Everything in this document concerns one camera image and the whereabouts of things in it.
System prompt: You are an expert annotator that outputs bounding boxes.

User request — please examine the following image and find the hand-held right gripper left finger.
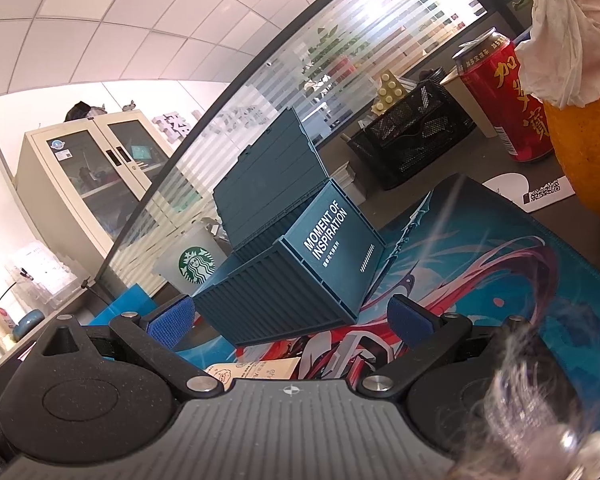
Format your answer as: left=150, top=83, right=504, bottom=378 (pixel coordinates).
left=30, top=300, right=226, bottom=403

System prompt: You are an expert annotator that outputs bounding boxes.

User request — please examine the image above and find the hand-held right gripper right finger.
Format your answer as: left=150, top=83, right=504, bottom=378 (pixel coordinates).
left=355, top=296, right=528, bottom=403

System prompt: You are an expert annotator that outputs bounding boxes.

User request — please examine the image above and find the beige sheep print packet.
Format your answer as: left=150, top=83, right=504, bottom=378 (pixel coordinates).
left=203, top=357, right=301, bottom=391

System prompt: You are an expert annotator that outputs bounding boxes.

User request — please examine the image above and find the teal container storage box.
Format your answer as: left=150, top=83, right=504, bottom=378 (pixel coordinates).
left=192, top=107, right=387, bottom=348

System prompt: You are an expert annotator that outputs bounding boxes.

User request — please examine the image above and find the blue paper bag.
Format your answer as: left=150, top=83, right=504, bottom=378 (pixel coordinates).
left=87, top=282, right=161, bottom=328

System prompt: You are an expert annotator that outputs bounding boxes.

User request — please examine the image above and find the translucent plastic cup green logo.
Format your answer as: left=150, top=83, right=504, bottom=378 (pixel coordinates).
left=152, top=222, right=231, bottom=298

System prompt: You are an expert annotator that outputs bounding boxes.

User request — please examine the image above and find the printed desk mat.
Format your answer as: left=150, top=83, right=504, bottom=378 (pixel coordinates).
left=172, top=172, right=600, bottom=456

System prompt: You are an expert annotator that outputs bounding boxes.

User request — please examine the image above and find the clear plastic drawer unit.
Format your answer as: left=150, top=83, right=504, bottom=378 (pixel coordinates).
left=5, top=242, right=81, bottom=311

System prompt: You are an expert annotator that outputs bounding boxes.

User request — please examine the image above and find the blue ceramic bowl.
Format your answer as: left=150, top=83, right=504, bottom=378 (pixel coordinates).
left=14, top=309, right=46, bottom=338

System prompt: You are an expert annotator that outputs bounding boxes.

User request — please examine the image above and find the beige glass door cabinet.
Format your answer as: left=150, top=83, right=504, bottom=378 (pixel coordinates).
left=15, top=109, right=181, bottom=261

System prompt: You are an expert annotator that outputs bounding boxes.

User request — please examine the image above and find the white card black print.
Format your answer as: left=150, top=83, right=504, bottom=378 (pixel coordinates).
left=481, top=172, right=576, bottom=213

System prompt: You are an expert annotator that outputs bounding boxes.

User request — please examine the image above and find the black mesh basket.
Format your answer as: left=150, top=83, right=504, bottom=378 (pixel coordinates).
left=347, top=80, right=481, bottom=191

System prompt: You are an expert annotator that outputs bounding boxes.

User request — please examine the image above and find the beige paper cup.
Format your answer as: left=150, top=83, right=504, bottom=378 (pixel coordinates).
left=439, top=67, right=503, bottom=140

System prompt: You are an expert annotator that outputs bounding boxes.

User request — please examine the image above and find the yellow pill blister pack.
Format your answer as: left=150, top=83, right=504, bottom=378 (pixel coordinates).
left=370, top=71, right=411, bottom=116

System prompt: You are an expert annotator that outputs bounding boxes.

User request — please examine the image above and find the dark bag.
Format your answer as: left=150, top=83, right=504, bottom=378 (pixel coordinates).
left=64, top=101, right=108, bottom=122

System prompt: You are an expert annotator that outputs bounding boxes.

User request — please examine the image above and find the red drink can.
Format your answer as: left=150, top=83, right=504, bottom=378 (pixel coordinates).
left=452, top=30, right=556, bottom=163

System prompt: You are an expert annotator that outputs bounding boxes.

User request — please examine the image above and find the orange in plastic wrap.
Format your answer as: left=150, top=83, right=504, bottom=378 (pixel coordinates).
left=515, top=0, right=600, bottom=108

